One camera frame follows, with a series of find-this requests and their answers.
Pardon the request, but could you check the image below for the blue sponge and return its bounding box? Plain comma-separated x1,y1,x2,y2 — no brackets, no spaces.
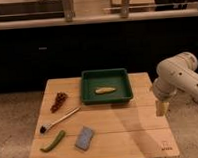
75,126,94,150

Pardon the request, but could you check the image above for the yellow banana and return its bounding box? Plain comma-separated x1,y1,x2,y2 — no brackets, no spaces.
95,87,116,95

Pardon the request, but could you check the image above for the wooden counter ledge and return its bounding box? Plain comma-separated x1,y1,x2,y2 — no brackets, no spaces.
0,8,198,31

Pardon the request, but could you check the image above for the green chili pepper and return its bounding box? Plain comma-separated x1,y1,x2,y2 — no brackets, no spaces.
40,130,65,153

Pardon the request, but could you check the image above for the wooden table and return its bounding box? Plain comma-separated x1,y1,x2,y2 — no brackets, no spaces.
29,72,180,158

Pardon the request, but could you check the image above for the wooden handled brush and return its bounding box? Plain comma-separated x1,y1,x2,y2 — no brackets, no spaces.
39,107,80,135

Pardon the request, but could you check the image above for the green plastic tray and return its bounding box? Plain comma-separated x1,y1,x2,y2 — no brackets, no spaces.
80,68,133,105

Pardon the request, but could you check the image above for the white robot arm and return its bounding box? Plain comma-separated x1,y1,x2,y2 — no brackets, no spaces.
152,52,198,116

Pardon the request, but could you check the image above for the dark red grape bunch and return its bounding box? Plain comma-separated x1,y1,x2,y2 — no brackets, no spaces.
50,92,67,113

